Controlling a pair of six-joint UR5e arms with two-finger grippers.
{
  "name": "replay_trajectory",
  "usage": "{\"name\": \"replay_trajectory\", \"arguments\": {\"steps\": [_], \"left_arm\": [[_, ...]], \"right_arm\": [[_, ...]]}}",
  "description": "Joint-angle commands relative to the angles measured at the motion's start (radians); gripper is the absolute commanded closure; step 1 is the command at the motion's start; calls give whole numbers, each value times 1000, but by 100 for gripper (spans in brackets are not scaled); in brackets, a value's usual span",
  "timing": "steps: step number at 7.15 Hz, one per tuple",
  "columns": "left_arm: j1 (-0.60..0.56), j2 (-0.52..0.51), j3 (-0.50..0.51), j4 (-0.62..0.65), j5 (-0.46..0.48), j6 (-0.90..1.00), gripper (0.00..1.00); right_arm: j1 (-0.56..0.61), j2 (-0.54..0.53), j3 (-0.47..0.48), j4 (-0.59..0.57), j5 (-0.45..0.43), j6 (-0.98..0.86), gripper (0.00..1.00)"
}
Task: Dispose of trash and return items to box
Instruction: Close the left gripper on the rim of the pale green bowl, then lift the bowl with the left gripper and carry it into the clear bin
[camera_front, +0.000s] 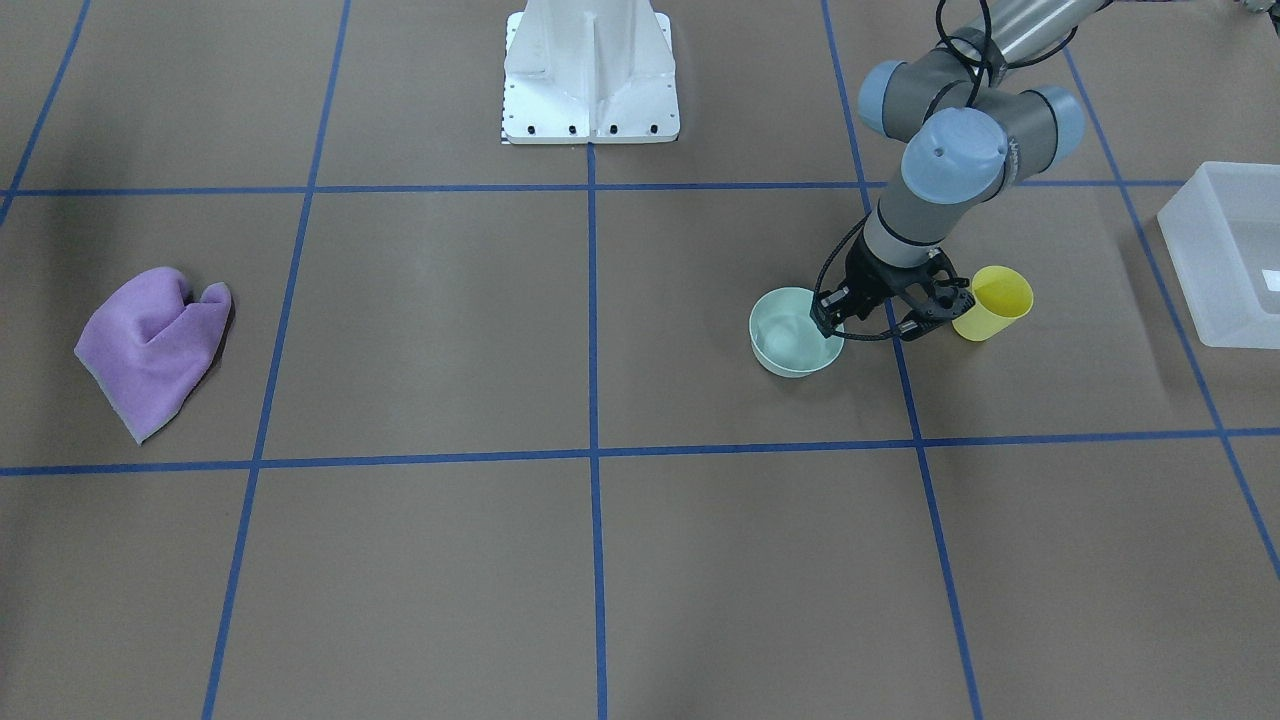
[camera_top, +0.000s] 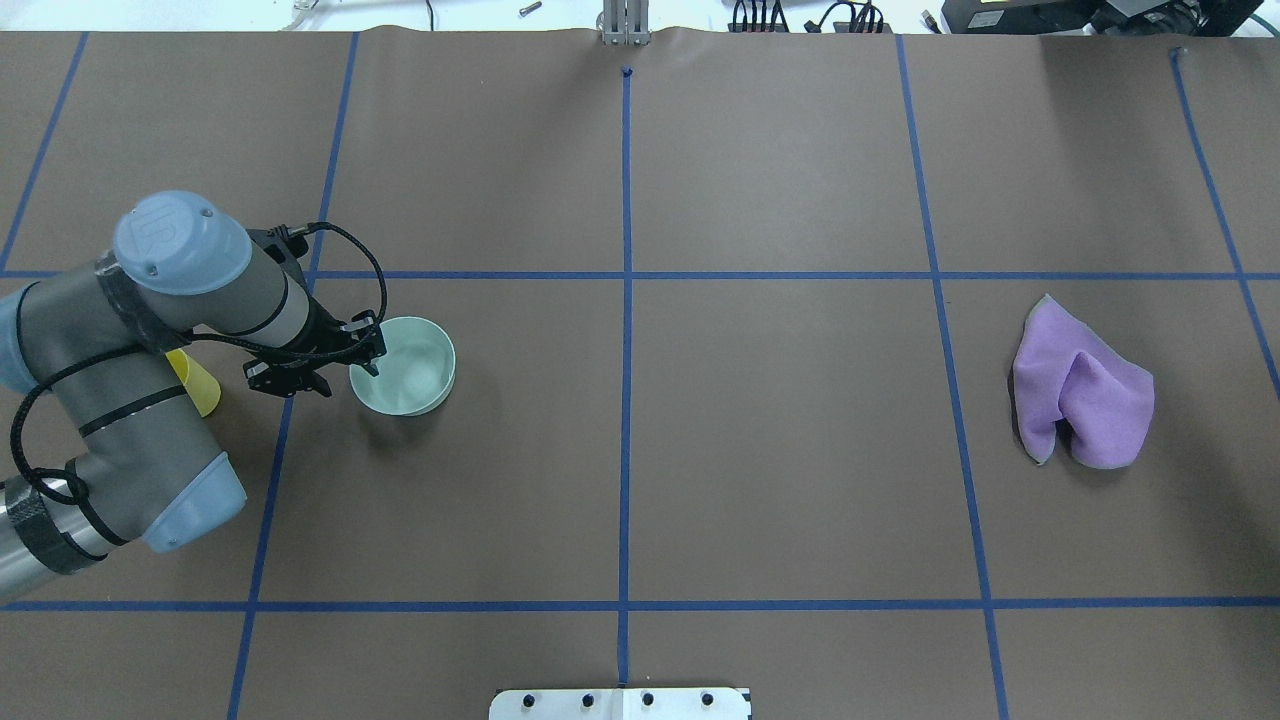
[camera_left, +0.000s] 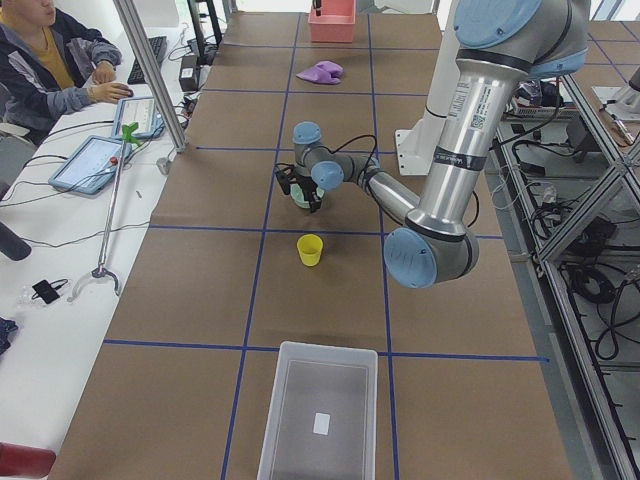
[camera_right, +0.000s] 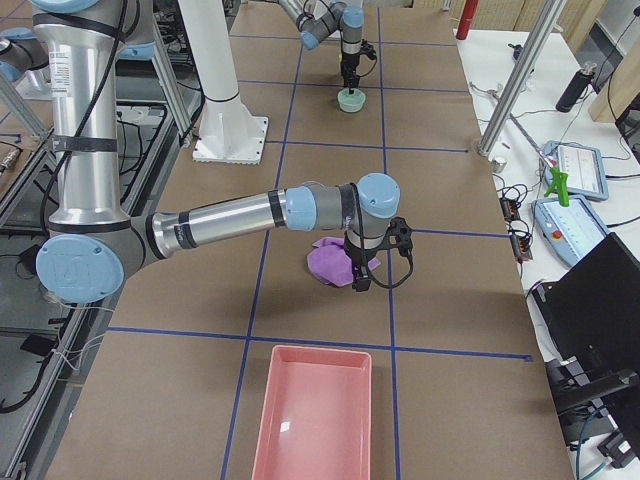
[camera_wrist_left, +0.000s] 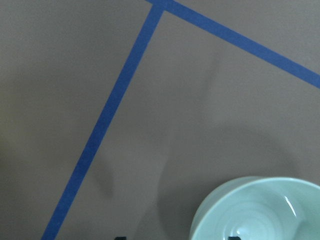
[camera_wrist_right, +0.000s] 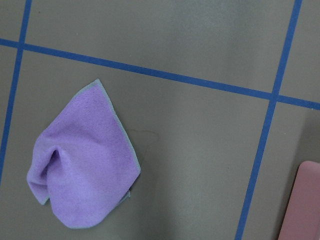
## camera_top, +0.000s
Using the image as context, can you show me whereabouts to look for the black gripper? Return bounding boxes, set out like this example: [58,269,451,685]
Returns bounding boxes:
[244,225,388,398]

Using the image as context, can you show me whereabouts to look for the mint green bowl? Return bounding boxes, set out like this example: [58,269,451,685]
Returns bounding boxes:
[349,316,457,416]

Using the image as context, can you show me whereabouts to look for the purple cloth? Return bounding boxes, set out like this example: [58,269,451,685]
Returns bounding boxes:
[1010,293,1156,470]

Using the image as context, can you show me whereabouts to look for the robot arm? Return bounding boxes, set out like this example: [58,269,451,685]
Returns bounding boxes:
[3,190,389,602]

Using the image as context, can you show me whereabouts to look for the yellow plastic cup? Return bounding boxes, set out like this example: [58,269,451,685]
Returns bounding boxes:
[165,348,221,418]

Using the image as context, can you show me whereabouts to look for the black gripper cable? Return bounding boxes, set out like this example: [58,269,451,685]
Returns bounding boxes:
[10,222,389,501]

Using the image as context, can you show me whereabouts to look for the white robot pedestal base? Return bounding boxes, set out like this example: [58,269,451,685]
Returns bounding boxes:
[488,687,753,719]

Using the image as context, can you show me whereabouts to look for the aluminium frame post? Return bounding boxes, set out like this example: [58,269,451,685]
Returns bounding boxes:
[596,0,652,47]

